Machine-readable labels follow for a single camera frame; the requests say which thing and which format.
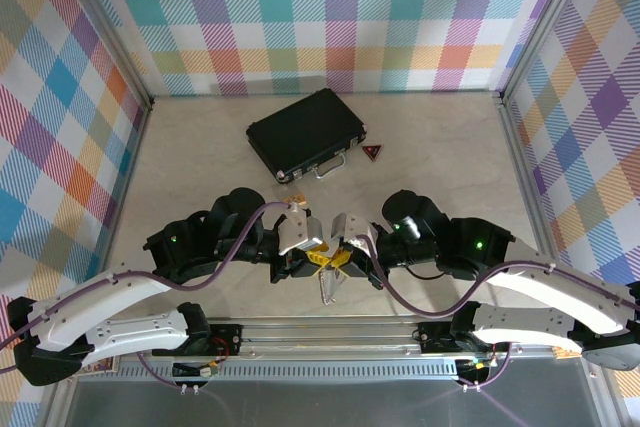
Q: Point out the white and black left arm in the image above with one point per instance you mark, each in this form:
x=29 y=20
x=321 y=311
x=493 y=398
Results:
x=140 y=329

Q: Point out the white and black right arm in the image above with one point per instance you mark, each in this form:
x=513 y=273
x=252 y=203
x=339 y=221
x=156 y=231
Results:
x=525 y=327

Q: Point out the small wooden block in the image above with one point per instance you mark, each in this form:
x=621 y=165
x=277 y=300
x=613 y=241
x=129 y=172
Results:
x=292 y=198

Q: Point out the black triangular all-in token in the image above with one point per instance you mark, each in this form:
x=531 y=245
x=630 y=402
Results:
x=371 y=152

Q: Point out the black carrying case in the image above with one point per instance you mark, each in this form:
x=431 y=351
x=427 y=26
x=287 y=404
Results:
x=305 y=132

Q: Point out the grey metal panel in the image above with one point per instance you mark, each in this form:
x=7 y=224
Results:
x=325 y=404

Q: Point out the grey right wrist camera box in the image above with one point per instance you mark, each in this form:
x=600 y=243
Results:
x=350 y=227

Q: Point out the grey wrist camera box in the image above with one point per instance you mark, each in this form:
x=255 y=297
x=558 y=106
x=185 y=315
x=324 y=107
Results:
x=300 y=229
x=350 y=227

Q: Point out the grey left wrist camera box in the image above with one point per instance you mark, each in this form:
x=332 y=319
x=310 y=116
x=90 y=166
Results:
x=300 y=229

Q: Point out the aluminium mounting rail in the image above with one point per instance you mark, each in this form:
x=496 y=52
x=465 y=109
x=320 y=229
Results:
x=325 y=337

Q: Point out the aluminium frame floor rail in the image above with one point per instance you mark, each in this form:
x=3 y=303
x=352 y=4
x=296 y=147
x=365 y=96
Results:
x=532 y=197
x=124 y=197

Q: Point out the black connector bracket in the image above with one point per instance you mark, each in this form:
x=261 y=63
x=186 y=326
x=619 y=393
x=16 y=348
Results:
x=475 y=369
x=195 y=371

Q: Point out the aluminium frame post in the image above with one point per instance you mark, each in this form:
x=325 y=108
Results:
x=542 y=22
x=125 y=54

